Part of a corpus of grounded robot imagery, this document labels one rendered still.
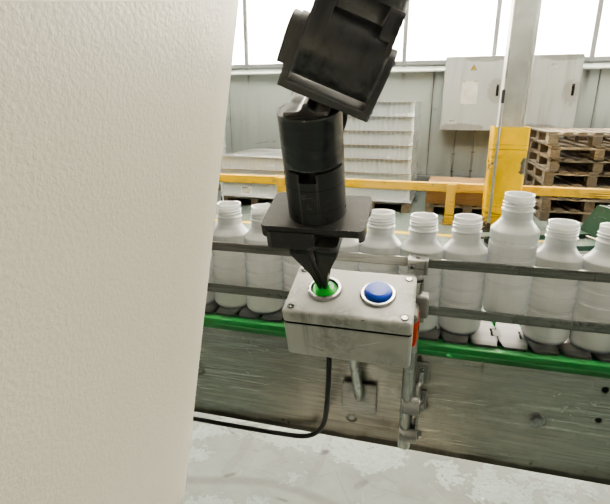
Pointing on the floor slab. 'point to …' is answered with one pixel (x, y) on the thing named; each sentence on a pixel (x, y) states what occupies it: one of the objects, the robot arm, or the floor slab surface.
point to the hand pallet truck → (598, 212)
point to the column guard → (516, 146)
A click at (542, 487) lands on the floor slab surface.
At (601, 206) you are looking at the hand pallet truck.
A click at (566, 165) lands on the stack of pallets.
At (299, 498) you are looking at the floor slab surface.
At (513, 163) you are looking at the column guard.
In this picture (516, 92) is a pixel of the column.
